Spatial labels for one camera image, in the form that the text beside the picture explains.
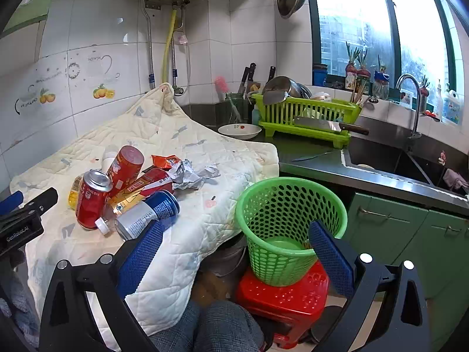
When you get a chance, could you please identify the red soda can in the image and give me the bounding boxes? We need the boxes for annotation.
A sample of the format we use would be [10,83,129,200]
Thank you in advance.
[76,169,112,230]

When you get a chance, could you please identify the yellow plastic bag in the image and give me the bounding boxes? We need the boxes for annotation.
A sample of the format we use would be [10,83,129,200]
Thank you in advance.
[68,175,83,211]

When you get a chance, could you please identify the blue container on sill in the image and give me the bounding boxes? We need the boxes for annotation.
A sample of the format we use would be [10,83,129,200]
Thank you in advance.
[312,64,327,87]

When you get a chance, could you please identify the orange snack wrapper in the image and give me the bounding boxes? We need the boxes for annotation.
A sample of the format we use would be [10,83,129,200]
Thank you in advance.
[152,155,181,171]

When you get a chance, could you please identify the red plastic stool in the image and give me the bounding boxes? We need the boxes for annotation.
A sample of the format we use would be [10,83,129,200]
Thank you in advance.
[234,261,329,350]

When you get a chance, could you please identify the cleaver with wooden handle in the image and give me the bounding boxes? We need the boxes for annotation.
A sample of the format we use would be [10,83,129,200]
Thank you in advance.
[293,116,369,136]

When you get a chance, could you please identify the chrome sink faucet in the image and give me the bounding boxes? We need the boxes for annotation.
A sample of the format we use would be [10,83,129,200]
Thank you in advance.
[395,73,423,140]

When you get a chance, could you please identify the yellow gas hose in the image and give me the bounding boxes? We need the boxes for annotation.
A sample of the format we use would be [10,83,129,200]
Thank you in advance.
[161,8,178,84]

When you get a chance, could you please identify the green cabinet doors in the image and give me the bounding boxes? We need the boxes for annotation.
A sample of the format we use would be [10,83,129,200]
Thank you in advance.
[344,192,468,351]

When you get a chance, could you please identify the left gloved hand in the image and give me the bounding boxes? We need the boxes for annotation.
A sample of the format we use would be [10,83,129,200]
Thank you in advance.
[1,249,40,350]

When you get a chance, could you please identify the green utensil holder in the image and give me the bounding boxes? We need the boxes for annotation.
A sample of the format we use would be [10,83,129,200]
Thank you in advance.
[225,93,254,123]

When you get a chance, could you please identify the blue silver can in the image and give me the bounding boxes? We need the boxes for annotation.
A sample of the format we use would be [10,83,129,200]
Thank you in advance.
[115,190,180,240]

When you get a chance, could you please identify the white paper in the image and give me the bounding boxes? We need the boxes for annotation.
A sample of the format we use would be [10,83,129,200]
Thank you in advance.
[168,159,220,190]

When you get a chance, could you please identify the pink brush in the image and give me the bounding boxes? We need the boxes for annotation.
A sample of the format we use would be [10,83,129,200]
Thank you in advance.
[214,76,229,97]

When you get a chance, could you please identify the white quilted cloth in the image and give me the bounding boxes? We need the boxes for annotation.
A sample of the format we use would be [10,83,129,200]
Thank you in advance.
[10,84,279,334]

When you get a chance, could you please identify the steel sink basin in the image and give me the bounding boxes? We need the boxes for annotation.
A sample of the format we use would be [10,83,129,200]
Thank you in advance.
[347,138,468,195]

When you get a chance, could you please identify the white ceramic bowl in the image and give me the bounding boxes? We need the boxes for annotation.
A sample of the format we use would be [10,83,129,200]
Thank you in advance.
[218,123,262,140]

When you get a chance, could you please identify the steel pot in rack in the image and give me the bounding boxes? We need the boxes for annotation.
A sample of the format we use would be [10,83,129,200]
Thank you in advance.
[262,76,312,106]

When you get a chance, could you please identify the red cup with clear lid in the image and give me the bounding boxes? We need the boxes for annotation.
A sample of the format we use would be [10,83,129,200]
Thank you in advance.
[106,145,145,197]

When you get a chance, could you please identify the white paper cup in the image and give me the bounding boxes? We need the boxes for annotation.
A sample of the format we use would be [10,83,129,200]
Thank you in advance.
[101,144,119,173]

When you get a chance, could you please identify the person's jeans legs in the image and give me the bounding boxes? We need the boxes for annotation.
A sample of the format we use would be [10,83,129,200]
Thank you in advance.
[149,300,265,351]

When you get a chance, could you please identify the red gold drink bottle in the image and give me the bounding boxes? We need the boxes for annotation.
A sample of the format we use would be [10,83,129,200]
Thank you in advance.
[95,167,173,234]

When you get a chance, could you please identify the green plastic waste basket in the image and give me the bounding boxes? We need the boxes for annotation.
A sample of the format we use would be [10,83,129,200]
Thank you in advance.
[235,176,348,287]

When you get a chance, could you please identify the green dish rack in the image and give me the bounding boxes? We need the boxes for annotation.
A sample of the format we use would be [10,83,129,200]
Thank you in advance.
[253,94,362,149]

